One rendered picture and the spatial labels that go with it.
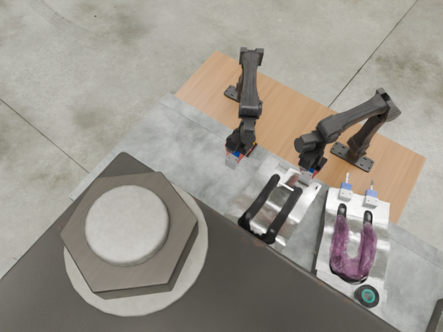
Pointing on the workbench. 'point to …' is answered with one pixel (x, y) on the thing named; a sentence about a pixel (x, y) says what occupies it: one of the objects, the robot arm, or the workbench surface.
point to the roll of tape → (368, 295)
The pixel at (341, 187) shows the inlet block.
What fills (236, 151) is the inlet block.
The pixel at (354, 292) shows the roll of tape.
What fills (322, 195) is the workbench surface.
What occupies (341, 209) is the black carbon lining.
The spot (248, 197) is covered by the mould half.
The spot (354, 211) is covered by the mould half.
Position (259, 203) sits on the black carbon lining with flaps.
